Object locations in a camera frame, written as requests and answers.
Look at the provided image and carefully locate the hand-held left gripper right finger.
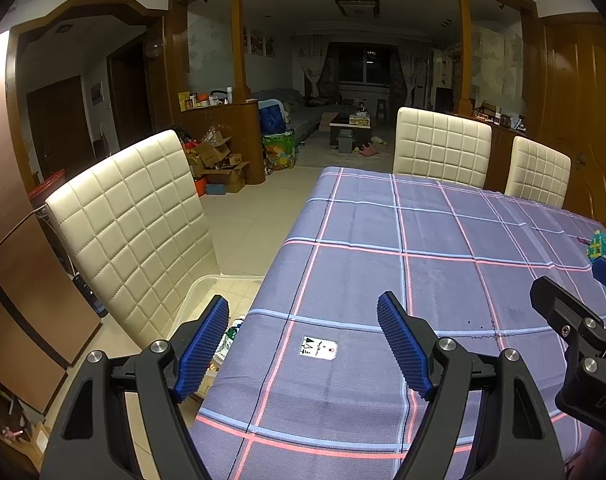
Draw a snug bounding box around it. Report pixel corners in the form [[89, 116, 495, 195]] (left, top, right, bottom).
[[376, 290, 568, 480]]

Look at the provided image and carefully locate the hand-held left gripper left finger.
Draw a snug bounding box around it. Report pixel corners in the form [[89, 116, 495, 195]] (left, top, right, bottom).
[[40, 294, 231, 480]]

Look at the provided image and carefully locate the clear plastic bin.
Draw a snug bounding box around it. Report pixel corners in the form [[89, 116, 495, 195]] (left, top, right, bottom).
[[170, 273, 264, 397]]

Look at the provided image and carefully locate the person's right forearm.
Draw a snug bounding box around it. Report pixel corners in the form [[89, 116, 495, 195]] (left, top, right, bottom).
[[565, 427, 606, 480]]

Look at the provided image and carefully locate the beaded tissue box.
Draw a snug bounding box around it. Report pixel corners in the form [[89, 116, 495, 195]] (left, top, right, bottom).
[[585, 232, 606, 302]]

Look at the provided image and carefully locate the white printed label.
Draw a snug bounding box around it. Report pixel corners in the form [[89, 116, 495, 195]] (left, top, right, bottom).
[[299, 337, 339, 361]]

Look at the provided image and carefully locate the blue plaid tablecloth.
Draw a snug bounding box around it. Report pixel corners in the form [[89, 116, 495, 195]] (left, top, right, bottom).
[[190, 165, 606, 480]]

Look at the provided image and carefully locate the cream quilted dining chair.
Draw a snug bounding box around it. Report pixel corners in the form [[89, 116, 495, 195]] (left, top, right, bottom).
[[392, 106, 492, 189], [44, 129, 219, 347], [504, 135, 572, 210]]

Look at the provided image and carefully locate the wooden double door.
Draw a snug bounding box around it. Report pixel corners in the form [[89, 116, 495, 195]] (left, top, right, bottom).
[[542, 14, 606, 222]]

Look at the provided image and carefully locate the wooden partition cabinet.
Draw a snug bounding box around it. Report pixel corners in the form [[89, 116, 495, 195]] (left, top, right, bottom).
[[452, 112, 534, 194], [177, 99, 267, 187]]

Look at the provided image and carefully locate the pile of cardboard boxes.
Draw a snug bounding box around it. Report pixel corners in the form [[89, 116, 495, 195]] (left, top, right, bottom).
[[185, 134, 252, 194]]

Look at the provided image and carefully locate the brown wooden board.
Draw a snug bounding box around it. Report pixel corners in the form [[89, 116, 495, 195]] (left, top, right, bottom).
[[0, 209, 104, 413]]

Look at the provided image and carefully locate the colourful printed bag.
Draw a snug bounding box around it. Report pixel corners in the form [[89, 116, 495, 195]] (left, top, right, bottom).
[[261, 129, 298, 174]]

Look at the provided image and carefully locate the red plastic crate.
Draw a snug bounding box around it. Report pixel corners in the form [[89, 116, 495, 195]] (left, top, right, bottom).
[[28, 169, 67, 206]]

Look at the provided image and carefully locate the dark coffee table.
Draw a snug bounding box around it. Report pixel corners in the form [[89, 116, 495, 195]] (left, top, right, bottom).
[[329, 109, 372, 149]]

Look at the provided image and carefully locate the blue bag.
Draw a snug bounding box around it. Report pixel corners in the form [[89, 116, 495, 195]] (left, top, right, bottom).
[[259, 101, 289, 136]]

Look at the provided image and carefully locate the row of small packages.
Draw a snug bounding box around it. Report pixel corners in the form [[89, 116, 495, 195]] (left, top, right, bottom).
[[177, 88, 234, 111]]

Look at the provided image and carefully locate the grey sofa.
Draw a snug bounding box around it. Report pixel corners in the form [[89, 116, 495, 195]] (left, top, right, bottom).
[[252, 87, 349, 142]]

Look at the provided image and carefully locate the dark wooden door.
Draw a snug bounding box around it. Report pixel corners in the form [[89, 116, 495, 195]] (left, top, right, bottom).
[[108, 44, 154, 152], [25, 75, 92, 182]]

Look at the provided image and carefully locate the patterned curtain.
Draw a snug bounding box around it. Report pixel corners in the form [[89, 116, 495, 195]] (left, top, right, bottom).
[[292, 34, 329, 99], [400, 39, 427, 106]]

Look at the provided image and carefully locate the dark window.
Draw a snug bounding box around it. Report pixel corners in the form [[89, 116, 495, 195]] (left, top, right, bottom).
[[337, 44, 402, 86]]

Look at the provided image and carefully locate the rectangular ceiling lamp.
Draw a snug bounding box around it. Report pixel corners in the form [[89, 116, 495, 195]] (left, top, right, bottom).
[[335, 0, 382, 19]]

